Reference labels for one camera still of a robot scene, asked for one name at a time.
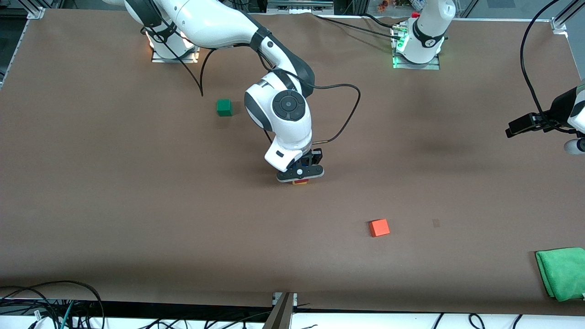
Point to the metal table edge bracket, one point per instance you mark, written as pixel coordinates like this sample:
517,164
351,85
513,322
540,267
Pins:
283,310

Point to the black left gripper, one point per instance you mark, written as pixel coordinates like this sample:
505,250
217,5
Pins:
560,108

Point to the green wooden block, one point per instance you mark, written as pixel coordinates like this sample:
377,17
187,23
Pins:
224,108

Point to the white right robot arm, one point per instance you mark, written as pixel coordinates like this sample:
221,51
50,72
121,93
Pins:
205,23

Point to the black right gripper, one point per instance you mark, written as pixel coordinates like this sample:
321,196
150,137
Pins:
315,157

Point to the orange wooden block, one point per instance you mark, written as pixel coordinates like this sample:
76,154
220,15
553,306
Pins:
379,227

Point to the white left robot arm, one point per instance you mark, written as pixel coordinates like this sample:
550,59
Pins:
429,27

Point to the green folded cloth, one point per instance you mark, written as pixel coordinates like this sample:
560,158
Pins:
563,273

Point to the aluminium frame corner bracket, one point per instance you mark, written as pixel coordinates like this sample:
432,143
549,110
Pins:
559,23

